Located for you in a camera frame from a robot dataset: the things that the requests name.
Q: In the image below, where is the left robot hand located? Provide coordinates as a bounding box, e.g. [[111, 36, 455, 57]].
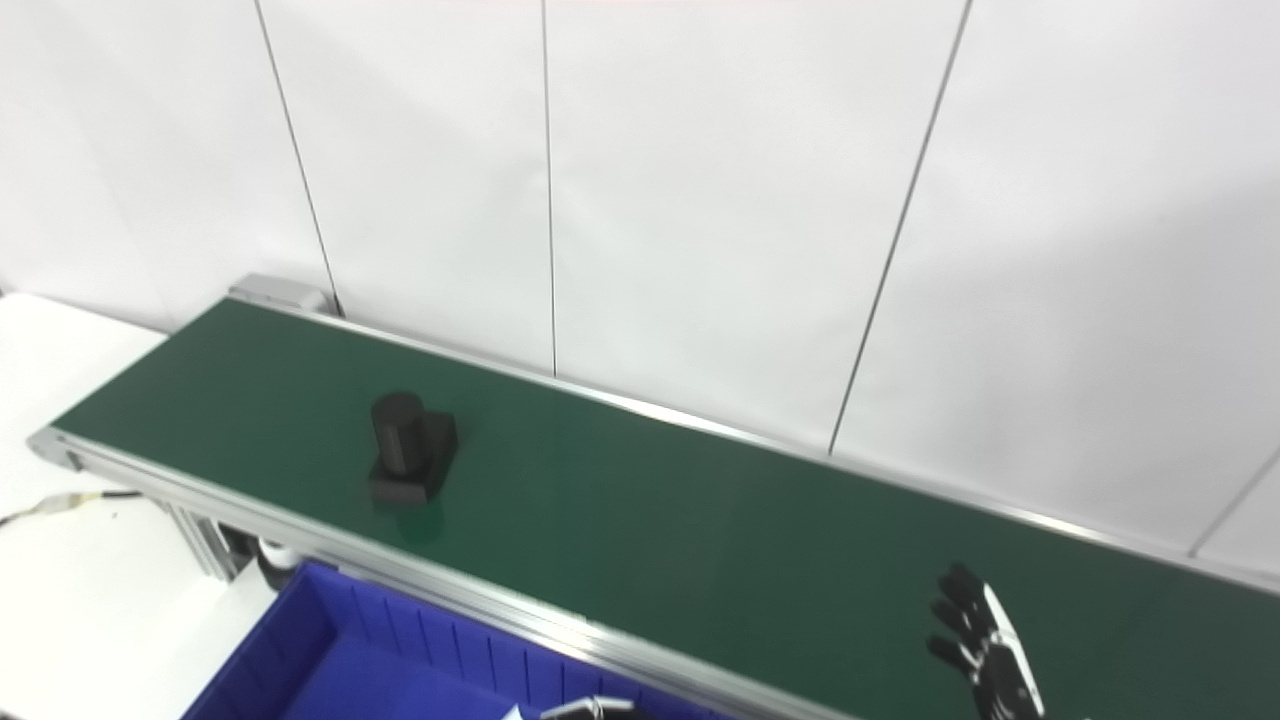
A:
[[538, 696, 643, 720]]

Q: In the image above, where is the blue bin with white parts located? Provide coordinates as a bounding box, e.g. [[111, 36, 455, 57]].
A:
[[180, 558, 746, 720]]

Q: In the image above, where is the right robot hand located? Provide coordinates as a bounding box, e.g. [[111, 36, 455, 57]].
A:
[[926, 562, 1047, 720]]

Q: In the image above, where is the black cylinder block part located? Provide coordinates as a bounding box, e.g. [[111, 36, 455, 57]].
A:
[[367, 391, 460, 507]]

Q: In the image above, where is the green conveyor belt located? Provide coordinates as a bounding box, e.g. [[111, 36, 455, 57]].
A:
[[27, 272, 1280, 720], [50, 297, 1280, 720]]

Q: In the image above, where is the thin cable with yellow connector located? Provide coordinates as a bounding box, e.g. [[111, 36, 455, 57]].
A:
[[0, 488, 149, 528]]

